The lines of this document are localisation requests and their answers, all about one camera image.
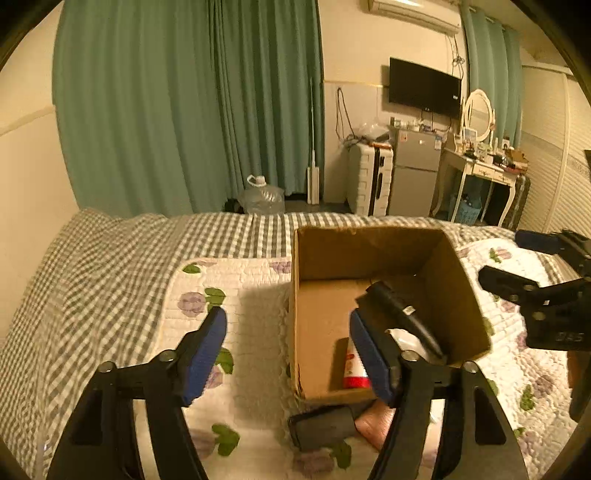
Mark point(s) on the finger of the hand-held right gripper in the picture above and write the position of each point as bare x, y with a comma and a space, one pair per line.
505, 281
535, 240

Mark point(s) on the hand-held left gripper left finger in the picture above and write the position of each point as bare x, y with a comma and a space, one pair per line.
208, 350

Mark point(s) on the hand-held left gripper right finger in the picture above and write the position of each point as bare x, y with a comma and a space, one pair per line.
369, 362

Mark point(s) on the brown cardboard box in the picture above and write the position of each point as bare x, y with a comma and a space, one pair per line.
323, 318

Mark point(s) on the red and white bottle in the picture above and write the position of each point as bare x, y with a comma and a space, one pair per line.
353, 369

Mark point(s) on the dark suitcase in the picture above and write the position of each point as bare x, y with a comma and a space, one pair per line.
522, 198

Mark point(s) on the white plastic item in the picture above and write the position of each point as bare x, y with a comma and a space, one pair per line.
408, 340

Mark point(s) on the floral quilted bed cover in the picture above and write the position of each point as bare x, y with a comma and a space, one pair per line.
258, 323

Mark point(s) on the pink brown object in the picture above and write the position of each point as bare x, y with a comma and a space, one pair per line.
374, 424

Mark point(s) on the black remote control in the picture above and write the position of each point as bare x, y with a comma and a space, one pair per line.
406, 311

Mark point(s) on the blue plastic basket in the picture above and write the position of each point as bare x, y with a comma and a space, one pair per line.
466, 210

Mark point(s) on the black rectangular case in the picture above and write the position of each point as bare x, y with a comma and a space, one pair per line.
323, 427

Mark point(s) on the group of cosmetic items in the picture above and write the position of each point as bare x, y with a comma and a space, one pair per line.
510, 157

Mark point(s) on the white sliding wardrobe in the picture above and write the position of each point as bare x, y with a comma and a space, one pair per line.
554, 152

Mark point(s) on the white dressing table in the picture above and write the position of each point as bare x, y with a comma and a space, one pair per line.
471, 168

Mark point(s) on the white oval mirror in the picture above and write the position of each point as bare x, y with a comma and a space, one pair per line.
479, 115

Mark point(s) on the silver refrigerator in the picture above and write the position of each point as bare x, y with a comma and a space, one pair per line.
415, 166

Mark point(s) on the clear water jug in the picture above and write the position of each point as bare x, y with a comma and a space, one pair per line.
262, 196

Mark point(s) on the white suitcase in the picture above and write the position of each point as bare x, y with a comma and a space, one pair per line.
364, 180

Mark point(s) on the narrow green curtain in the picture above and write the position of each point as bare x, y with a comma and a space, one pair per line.
491, 64

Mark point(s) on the black flat television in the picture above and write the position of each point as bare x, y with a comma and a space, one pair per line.
422, 87

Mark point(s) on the clear plastic bag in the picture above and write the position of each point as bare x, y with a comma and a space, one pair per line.
369, 131

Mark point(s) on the wide green curtain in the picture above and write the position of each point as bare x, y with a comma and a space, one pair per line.
161, 106

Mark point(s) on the white air conditioner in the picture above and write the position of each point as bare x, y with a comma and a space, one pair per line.
415, 11

